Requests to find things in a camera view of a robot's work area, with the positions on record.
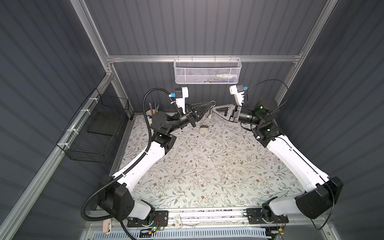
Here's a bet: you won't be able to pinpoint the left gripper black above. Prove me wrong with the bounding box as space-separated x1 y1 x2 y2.
166 102 209 137

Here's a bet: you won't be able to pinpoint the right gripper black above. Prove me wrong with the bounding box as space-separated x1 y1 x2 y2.
211 105 261 129

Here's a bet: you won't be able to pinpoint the silver metal key holder plate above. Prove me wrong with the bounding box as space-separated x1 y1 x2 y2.
205 108 213 120

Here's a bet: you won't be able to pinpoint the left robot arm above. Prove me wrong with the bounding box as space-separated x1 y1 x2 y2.
98 101 214 223

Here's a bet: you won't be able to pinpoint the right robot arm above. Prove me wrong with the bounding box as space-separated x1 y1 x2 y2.
213 98 344 222

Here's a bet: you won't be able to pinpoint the pens in mug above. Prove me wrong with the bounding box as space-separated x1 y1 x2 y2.
149 103 158 113

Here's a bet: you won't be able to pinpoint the white mug pen holder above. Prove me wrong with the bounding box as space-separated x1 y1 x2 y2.
146 110 156 119

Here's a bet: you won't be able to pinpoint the small white tag device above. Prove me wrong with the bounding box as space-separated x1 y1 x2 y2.
173 215 183 229

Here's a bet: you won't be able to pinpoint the pink white small device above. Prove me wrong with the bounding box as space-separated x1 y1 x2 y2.
102 219 112 235

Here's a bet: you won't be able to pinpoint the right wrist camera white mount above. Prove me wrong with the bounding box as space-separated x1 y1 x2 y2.
230 84 248 106

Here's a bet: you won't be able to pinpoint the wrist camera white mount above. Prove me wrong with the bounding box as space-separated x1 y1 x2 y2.
230 84 248 106
169 87 189 114

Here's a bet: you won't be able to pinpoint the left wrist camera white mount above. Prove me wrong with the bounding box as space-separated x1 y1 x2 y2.
169 87 189 114

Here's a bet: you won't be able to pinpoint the black corrugated cable conduit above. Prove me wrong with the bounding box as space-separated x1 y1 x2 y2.
80 87 181 240

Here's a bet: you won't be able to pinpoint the white wire mesh basket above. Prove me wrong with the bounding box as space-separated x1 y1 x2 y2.
173 58 242 85

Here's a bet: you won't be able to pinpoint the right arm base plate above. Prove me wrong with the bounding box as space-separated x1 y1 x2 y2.
244 208 289 225

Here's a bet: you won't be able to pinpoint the black wire basket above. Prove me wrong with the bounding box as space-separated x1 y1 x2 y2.
57 90 131 164

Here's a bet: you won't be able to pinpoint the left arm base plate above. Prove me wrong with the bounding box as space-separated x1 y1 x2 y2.
127 210 169 228

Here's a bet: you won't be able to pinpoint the white ribbed cable duct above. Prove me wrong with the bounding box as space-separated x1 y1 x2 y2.
92 227 271 240

